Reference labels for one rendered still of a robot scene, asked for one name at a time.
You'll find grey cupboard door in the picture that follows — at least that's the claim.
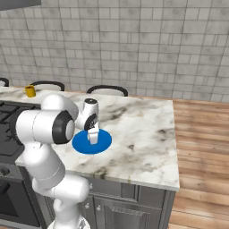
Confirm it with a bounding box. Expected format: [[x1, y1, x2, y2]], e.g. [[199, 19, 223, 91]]
[[93, 196, 164, 229], [80, 195, 97, 229]]

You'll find grey drawer front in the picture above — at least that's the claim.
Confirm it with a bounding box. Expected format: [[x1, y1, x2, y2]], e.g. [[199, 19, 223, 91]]
[[88, 176, 167, 200]]

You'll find yellow mug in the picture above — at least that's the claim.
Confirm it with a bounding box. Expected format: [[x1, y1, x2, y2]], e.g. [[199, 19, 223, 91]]
[[22, 85, 37, 98]]

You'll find grey extractor hood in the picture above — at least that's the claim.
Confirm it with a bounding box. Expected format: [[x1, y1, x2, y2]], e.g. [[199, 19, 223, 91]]
[[0, 0, 42, 12]]

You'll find black hob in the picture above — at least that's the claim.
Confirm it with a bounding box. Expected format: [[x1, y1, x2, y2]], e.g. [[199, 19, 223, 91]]
[[0, 100, 42, 157]]

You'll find blue round plate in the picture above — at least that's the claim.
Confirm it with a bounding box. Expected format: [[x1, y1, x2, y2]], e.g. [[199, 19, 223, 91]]
[[72, 128, 113, 155]]

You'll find black chair back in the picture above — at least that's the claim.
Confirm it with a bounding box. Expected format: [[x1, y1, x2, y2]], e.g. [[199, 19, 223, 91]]
[[30, 80, 65, 92], [86, 84, 129, 98], [0, 77, 10, 88]]

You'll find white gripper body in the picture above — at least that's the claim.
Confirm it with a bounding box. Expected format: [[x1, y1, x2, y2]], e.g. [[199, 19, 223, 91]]
[[87, 128, 99, 146]]

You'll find round oven knob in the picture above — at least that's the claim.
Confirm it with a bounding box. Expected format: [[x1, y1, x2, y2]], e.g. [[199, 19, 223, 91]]
[[0, 166, 11, 176]]

